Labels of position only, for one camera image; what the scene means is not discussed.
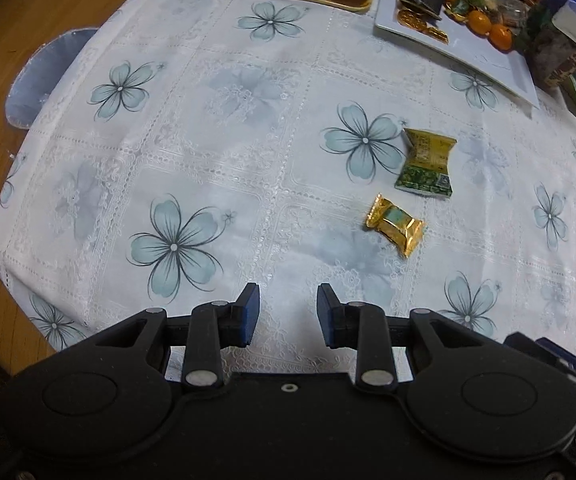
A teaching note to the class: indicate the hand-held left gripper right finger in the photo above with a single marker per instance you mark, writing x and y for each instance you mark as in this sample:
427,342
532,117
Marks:
325,316

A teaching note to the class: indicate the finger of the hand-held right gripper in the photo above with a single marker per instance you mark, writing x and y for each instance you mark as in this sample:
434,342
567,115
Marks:
520,345

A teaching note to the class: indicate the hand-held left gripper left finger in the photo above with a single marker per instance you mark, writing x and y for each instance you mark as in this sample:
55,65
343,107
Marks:
251,316

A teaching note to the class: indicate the small gold foil candy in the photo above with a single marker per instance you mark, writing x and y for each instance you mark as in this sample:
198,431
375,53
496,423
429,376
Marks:
395,225

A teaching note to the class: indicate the green yellow snack packet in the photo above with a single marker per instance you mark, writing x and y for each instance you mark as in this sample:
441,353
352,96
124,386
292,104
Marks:
425,160

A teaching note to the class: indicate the white floral tablecloth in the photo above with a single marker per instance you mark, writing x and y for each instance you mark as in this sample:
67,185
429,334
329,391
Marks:
217,135

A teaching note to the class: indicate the white rectangular plate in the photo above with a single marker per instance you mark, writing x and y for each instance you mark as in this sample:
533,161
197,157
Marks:
498,72

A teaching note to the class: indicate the brown patterned canister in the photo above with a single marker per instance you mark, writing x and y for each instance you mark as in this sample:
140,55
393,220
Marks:
553,55

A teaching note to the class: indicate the gold foil chocolate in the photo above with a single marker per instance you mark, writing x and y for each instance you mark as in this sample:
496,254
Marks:
438,35
412,18

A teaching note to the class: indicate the loose orange tangerine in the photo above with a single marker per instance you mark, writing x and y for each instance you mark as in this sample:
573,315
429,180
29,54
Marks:
479,22
501,38

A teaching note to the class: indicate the grey blue chair seat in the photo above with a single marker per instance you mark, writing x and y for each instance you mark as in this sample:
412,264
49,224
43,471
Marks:
42,75

